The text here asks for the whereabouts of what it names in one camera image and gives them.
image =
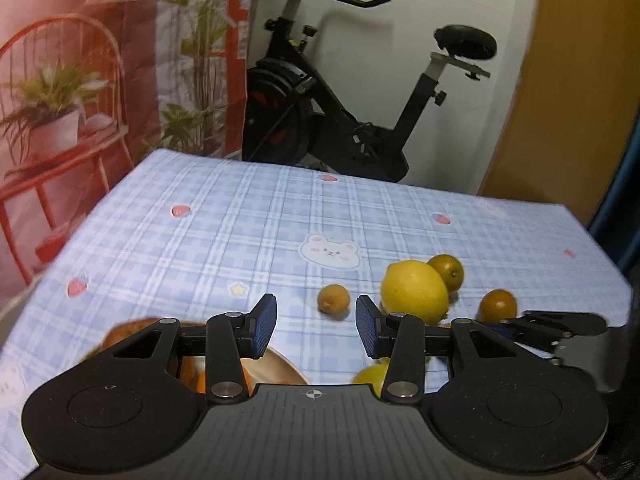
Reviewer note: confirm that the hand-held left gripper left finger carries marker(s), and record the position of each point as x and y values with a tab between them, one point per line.
265	322

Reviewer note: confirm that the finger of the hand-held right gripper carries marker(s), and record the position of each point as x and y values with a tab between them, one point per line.
575	323
540	339

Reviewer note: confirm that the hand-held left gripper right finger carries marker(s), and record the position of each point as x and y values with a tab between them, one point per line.
367	327

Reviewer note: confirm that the small brownish round fruit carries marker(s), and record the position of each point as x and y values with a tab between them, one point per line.
333	299

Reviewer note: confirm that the cream round plate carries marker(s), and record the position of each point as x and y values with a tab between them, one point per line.
275	370

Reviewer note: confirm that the yellow lemon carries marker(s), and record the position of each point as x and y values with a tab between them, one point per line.
412	290
370	377

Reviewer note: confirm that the dark brownish orange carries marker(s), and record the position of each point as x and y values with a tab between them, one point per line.
497	304

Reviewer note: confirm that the small orange tangerine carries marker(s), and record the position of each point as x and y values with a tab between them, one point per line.
192	375

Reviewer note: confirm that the greenish yellow orange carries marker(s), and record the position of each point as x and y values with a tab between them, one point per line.
447	270

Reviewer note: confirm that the blue plaid tablecloth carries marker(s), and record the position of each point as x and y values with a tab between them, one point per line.
225	220

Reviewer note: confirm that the blue curtain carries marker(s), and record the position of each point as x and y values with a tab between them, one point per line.
620	200

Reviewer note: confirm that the black exercise bike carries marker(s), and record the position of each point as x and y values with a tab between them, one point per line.
310	110

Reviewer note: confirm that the yellow wooden door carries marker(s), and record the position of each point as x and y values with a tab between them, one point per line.
560	85

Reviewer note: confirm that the printed red chair backdrop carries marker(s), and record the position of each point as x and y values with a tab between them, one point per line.
100	85

